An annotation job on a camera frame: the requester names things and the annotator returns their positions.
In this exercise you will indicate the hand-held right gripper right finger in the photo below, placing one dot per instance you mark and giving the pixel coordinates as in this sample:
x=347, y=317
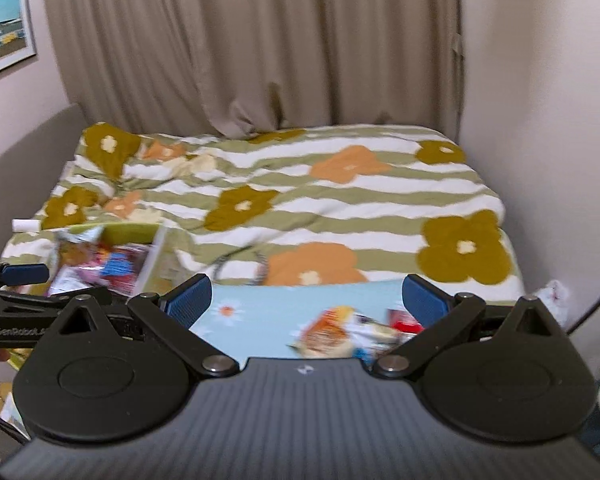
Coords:
x=422, y=302

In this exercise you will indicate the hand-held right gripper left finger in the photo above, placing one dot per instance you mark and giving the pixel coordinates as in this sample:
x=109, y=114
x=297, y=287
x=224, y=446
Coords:
x=190, y=302

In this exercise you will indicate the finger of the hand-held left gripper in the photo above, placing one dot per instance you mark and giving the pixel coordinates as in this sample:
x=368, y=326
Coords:
x=25, y=274

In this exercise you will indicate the green lined cardboard box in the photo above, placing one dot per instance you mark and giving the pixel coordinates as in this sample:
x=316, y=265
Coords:
x=152, y=260

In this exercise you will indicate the red purple snack packet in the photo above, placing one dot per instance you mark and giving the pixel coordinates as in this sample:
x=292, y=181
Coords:
x=405, y=321

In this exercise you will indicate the small white roll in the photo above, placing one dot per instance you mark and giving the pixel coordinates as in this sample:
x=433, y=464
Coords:
x=26, y=225

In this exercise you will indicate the light blue daisy mat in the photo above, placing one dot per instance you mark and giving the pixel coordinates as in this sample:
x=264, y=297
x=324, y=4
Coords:
x=260, y=320

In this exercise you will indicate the orange white snack packet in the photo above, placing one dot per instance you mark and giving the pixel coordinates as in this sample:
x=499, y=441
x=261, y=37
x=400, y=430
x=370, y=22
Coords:
x=325, y=332

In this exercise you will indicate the grey bed headboard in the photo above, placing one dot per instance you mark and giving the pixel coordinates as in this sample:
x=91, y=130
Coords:
x=25, y=160

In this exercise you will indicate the white crumpled plastic bag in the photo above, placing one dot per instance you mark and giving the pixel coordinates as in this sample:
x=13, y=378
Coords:
x=550, y=300

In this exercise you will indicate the flowered striped blanket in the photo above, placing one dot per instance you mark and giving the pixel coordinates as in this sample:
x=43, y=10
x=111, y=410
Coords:
x=330, y=200

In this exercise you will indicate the beige curtain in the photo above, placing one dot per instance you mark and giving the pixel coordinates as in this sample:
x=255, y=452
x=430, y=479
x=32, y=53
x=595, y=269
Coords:
x=260, y=40

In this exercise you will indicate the framed wall poster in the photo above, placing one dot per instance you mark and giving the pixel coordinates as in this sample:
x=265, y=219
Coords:
x=2, y=30

